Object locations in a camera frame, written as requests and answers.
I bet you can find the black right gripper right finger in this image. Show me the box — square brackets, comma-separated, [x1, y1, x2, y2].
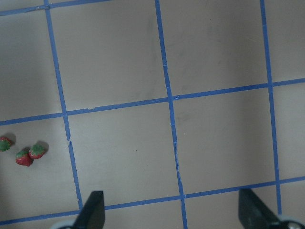
[238, 188, 286, 229]

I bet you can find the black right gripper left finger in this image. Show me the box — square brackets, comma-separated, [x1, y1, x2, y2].
[71, 191, 105, 229]

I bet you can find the red strawberry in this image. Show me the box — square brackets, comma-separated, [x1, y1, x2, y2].
[0, 137, 12, 152]
[28, 144, 46, 159]
[15, 150, 33, 167]

